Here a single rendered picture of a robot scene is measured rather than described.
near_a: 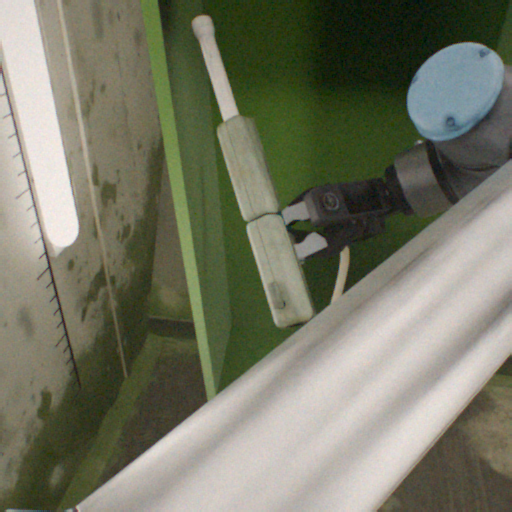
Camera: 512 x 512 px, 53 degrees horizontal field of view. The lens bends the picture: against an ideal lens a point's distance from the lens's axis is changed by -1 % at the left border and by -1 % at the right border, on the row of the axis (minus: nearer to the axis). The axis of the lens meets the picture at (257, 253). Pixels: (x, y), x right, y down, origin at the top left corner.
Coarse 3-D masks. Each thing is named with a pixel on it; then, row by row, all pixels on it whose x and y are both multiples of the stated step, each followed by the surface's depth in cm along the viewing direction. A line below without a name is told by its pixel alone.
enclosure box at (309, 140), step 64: (192, 0) 98; (256, 0) 103; (320, 0) 101; (384, 0) 100; (448, 0) 98; (192, 64) 101; (256, 64) 112; (320, 64) 110; (384, 64) 108; (192, 128) 105; (256, 128) 123; (320, 128) 120; (384, 128) 118; (192, 192) 109; (192, 256) 105; (384, 256) 145; (256, 320) 172
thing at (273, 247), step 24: (192, 24) 79; (216, 48) 78; (216, 72) 76; (216, 96) 77; (240, 120) 73; (240, 144) 73; (240, 168) 73; (264, 168) 74; (240, 192) 73; (264, 192) 71; (264, 216) 71; (264, 240) 71; (288, 240) 72; (264, 264) 71; (288, 264) 69; (264, 288) 71; (288, 288) 69; (288, 312) 68; (312, 312) 70
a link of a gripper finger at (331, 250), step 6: (330, 240) 70; (336, 240) 70; (342, 240) 69; (348, 240) 69; (330, 246) 70; (336, 246) 70; (342, 246) 69; (318, 252) 71; (324, 252) 71; (330, 252) 70; (336, 252) 70; (306, 258) 72; (312, 258) 72
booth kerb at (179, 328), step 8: (152, 320) 238; (160, 320) 237; (168, 320) 236; (176, 320) 235; (184, 320) 235; (152, 328) 240; (160, 328) 240; (168, 328) 239; (176, 328) 238; (184, 328) 237; (192, 328) 236; (168, 336) 241; (176, 336) 240; (184, 336) 239; (192, 336) 239; (504, 360) 216; (504, 368) 218
